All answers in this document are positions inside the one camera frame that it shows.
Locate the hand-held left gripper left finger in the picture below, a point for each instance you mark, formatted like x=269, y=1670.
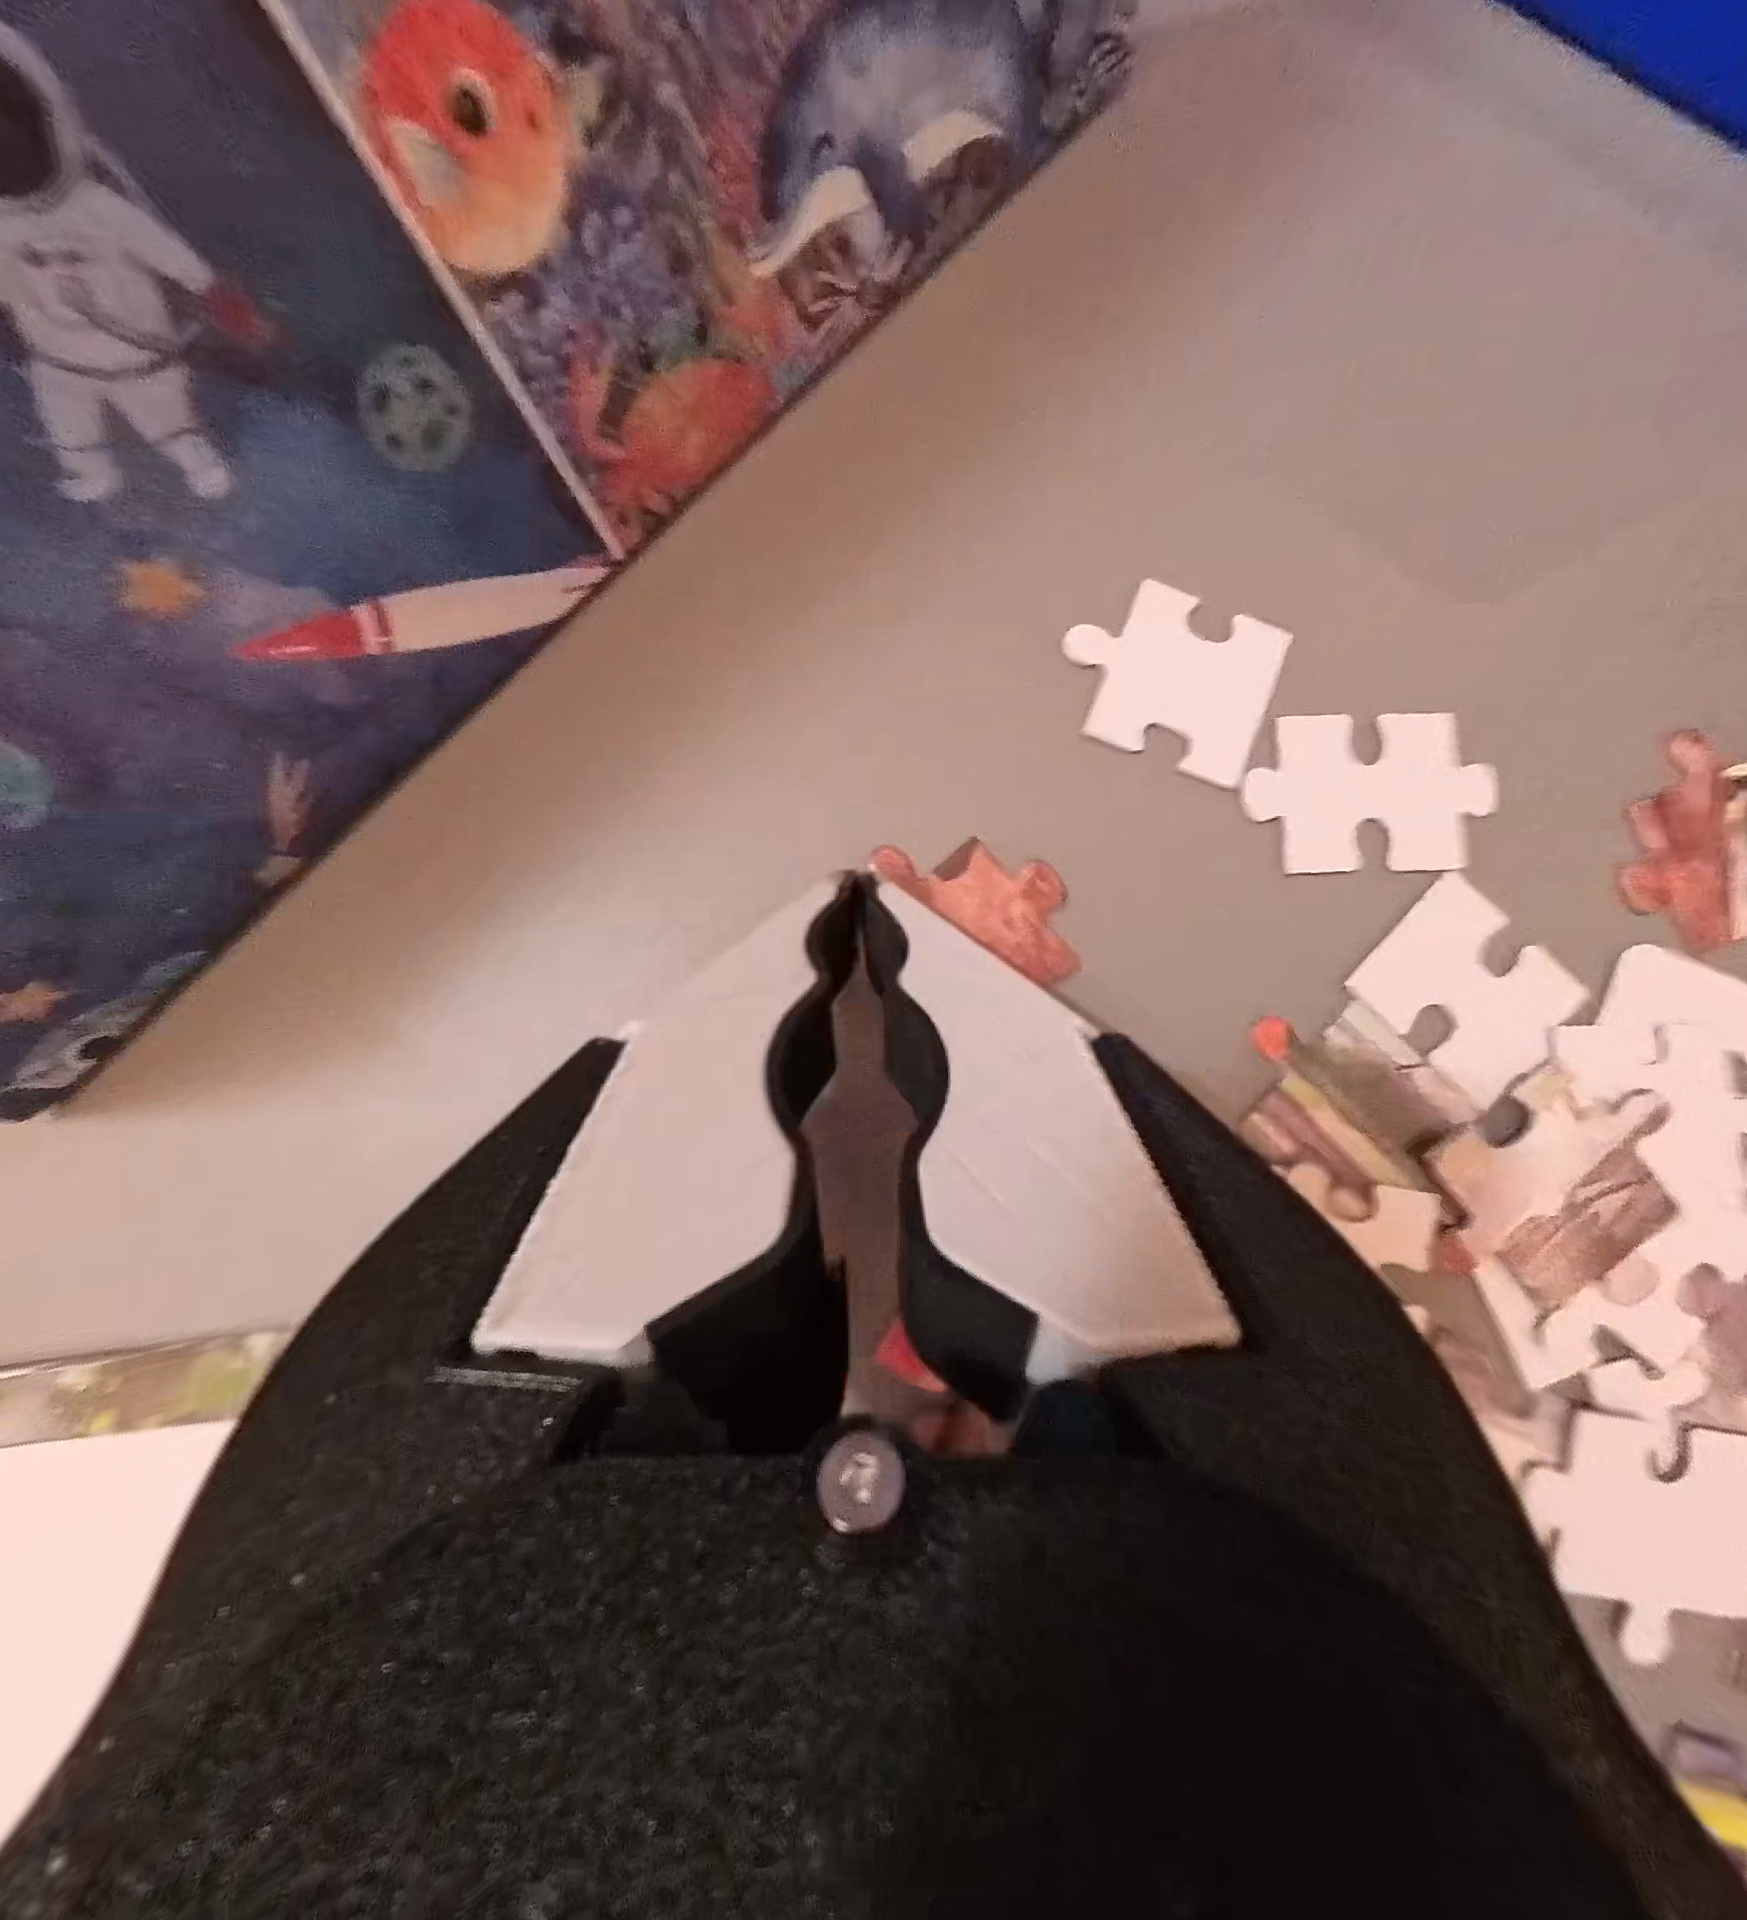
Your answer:
x=649, y=1201

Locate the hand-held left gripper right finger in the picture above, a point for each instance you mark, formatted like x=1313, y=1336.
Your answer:
x=1068, y=1201

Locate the orange tan jigsaw piece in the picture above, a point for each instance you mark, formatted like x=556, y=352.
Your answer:
x=857, y=1201

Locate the pink-brown jigsaw piece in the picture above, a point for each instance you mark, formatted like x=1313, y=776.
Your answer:
x=1009, y=914

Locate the pile of jigsaw pieces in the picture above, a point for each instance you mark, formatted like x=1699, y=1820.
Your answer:
x=1187, y=690

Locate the animal jigsaw puzzle board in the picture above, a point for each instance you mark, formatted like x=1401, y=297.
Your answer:
x=2, y=1651

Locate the grey desk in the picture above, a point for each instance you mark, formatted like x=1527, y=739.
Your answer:
x=1263, y=374

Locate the colourful printed puzzle box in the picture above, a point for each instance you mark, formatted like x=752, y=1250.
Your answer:
x=213, y=674

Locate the blue plastic bin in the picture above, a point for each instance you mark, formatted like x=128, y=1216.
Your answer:
x=1743, y=76

